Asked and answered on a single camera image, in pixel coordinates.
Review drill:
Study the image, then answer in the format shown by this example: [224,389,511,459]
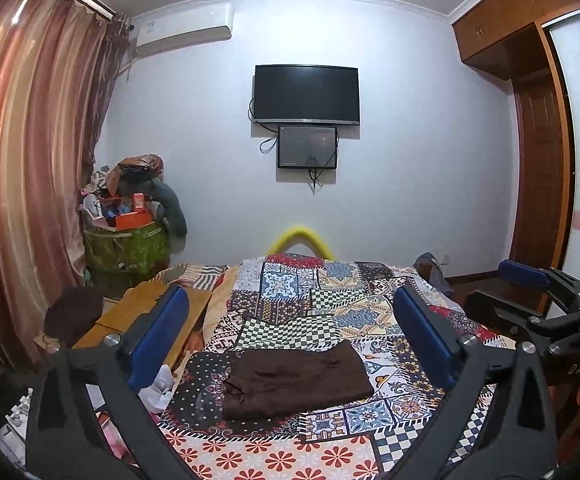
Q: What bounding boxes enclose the wooden bedside table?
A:
[72,280,211,361]

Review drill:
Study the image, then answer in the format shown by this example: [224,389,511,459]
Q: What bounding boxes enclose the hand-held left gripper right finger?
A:
[392,282,558,480]

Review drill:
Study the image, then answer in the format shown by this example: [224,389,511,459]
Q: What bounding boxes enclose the pink printed cloth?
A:
[97,410,136,467]

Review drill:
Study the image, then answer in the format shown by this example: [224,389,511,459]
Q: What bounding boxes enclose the pink striped curtain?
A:
[0,0,130,371]

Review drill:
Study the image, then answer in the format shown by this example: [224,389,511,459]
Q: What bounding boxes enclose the wooden door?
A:
[509,72,577,281]

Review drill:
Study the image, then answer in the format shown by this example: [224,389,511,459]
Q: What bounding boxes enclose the grey backpack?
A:
[414,252,454,299]

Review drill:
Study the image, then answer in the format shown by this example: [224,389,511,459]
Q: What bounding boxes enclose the brown shorts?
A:
[222,339,375,422]

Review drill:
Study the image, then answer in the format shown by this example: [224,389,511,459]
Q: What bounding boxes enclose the patchwork printed blanket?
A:
[157,252,516,480]

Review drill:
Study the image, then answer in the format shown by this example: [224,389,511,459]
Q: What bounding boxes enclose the yellow bed sheet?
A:
[209,266,243,334]

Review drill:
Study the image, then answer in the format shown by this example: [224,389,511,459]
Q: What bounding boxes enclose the striped bed sheet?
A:
[162,262,231,292]

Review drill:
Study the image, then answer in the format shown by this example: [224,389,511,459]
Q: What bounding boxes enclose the orange box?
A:
[114,211,155,230]

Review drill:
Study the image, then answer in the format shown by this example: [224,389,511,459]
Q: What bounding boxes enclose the white plastic bag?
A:
[140,365,183,413]

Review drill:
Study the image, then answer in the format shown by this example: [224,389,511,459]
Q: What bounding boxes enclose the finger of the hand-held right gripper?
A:
[465,287,580,356]
[499,259,580,313]

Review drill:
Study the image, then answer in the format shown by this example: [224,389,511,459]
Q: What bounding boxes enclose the dark brown cloth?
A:
[44,287,115,349]

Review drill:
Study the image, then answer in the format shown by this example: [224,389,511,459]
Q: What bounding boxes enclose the white air conditioner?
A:
[130,4,234,57]

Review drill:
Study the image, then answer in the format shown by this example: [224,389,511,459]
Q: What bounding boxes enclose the wooden wardrobe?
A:
[451,0,580,311]

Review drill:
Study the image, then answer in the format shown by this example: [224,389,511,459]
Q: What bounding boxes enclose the green printed bag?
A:
[82,222,171,277]

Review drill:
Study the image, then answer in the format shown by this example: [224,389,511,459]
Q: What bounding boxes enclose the white paper clutter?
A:
[0,390,45,461]

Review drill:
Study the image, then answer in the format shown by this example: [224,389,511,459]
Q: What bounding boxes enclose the small wall monitor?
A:
[277,125,339,170]

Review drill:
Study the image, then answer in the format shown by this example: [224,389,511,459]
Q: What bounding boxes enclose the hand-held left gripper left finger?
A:
[24,285,205,480]

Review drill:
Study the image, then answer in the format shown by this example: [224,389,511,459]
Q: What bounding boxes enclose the pile of clothes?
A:
[82,154,165,211]

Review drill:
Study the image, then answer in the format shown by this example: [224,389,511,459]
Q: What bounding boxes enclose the black wall television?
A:
[254,64,361,126]

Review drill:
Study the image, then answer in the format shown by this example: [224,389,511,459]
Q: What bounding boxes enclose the yellow hoop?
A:
[265,226,338,261]

